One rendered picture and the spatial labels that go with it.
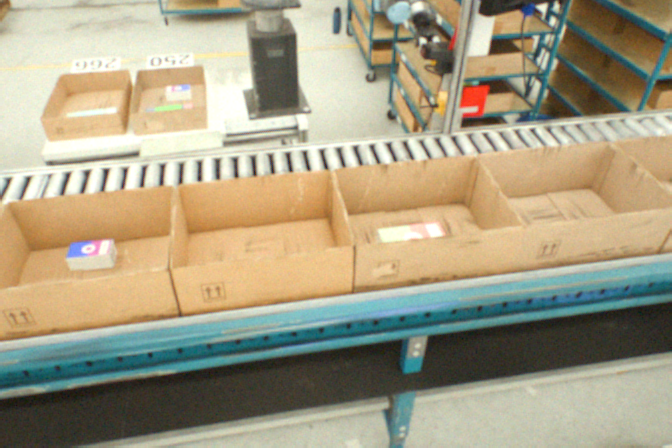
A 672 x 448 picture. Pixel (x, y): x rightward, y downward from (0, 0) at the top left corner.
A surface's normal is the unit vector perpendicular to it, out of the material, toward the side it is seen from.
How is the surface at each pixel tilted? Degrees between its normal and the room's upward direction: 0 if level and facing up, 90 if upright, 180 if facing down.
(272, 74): 90
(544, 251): 90
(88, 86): 88
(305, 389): 0
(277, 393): 0
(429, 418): 0
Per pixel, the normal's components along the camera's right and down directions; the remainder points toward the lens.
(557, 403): 0.00, -0.78
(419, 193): 0.17, 0.61
